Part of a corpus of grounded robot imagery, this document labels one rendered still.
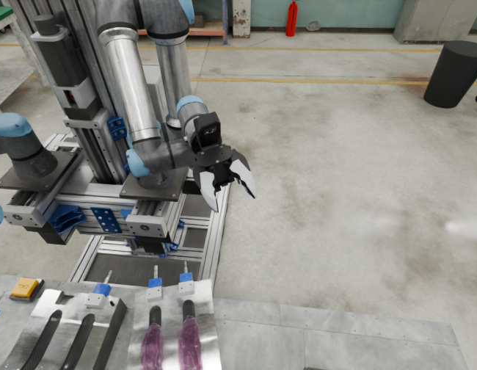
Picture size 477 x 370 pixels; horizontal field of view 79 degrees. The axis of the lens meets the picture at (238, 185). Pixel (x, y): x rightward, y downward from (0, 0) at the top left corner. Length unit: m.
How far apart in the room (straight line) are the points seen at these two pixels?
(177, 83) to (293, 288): 1.52
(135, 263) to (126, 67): 1.39
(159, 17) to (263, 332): 0.98
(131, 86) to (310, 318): 0.91
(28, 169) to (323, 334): 1.22
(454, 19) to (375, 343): 5.54
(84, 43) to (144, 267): 1.28
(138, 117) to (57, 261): 1.81
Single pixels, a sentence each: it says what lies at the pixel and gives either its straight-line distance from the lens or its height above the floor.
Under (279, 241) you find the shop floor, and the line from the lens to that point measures 2.20.
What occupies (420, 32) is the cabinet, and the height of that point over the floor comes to 0.20.
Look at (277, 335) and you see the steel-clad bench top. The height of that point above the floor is 0.80.
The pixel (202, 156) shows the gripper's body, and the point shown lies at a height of 1.46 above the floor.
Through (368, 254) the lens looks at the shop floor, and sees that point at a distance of 2.32.
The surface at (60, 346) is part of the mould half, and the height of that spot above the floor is 0.88.
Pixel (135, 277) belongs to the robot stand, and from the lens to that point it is 1.91.
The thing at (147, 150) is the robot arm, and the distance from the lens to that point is 0.75.
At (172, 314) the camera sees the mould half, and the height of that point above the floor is 0.86.
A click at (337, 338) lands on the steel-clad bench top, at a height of 0.80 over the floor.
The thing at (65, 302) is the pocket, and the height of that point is 0.86.
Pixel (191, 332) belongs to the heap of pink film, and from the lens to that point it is 0.98.
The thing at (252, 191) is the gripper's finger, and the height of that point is 1.46.
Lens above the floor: 1.83
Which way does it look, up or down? 46 degrees down
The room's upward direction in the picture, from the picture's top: straight up
